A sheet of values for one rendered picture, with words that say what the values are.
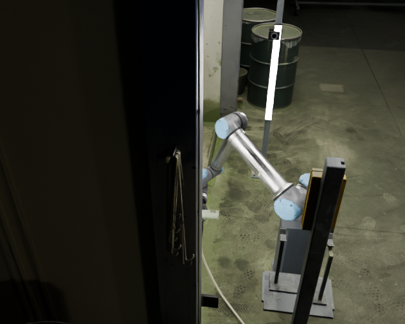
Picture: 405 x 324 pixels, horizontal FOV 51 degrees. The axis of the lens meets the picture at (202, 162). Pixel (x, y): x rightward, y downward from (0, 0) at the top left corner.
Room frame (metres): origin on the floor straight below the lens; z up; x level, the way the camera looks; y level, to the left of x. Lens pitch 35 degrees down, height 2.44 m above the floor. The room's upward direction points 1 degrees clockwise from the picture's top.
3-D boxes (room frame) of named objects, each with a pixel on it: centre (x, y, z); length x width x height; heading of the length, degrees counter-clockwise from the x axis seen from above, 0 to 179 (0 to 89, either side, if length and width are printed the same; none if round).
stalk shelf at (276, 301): (1.28, -0.45, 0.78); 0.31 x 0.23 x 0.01; 82
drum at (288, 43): (4.80, -0.83, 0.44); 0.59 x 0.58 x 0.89; 7
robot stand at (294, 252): (2.00, -0.65, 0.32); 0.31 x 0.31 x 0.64; 82
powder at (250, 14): (5.43, -0.66, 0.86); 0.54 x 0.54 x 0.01
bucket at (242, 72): (5.03, -0.41, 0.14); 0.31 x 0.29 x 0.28; 172
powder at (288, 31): (4.80, -0.83, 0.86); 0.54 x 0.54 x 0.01
